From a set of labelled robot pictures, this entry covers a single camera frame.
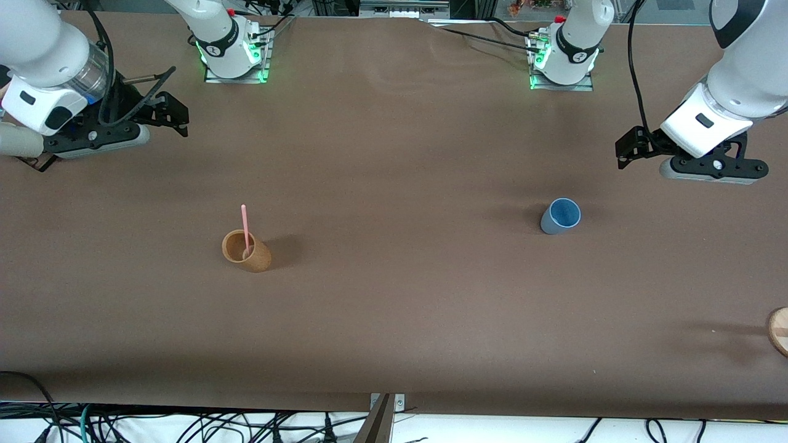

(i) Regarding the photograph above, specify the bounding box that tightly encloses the blue cup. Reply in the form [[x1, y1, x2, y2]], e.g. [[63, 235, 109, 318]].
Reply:
[[540, 198, 582, 236]]

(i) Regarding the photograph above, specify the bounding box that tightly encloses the white cup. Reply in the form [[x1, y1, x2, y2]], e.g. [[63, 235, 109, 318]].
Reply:
[[0, 123, 45, 158]]

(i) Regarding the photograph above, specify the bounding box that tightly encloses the black cup rack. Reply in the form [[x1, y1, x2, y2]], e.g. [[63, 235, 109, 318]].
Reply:
[[15, 154, 59, 173]]

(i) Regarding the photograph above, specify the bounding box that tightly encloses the brown wooden cup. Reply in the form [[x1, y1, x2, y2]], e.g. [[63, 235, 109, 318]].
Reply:
[[222, 229, 272, 273]]

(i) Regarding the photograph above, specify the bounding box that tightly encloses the round wooden disc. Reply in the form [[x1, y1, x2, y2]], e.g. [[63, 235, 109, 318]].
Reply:
[[766, 306, 788, 359]]

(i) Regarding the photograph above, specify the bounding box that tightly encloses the grey electronics box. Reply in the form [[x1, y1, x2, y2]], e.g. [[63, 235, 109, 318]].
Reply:
[[359, 0, 451, 19]]

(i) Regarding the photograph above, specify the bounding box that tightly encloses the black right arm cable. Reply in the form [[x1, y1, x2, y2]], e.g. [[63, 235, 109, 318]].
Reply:
[[83, 6, 179, 127]]

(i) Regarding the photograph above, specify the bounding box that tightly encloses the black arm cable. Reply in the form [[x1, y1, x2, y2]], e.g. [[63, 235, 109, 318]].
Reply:
[[83, 6, 179, 127], [627, 0, 653, 139]]

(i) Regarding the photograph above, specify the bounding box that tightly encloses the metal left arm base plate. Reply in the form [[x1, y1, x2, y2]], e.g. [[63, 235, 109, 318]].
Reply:
[[528, 31, 595, 92]]

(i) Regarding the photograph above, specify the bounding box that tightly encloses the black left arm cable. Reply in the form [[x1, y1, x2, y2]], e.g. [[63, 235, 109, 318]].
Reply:
[[627, 0, 653, 139]]

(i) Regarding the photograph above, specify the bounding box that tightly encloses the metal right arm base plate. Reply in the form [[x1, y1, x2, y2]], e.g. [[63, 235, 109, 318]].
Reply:
[[203, 28, 273, 84]]

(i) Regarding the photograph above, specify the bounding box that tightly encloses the metal table bracket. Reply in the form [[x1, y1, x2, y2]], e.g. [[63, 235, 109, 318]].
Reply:
[[354, 394, 406, 443]]

